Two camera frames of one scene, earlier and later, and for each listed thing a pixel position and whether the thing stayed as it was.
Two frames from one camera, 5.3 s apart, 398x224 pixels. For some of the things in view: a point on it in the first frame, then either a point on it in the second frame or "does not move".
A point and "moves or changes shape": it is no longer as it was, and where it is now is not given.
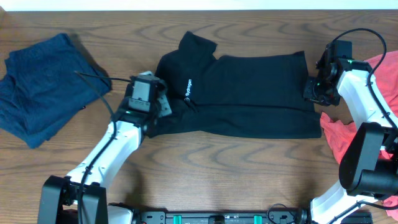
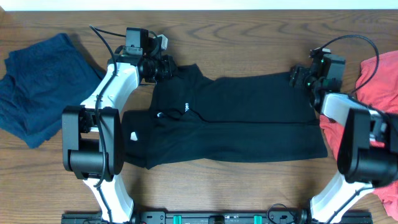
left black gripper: [162, 101] → [168, 68]
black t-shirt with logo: [258, 95] moves or changes shape
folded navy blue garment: [43, 85] does not move
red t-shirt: [384, 70] does not move
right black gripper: [308, 94] → [297, 76]
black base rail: [302, 216] does not move
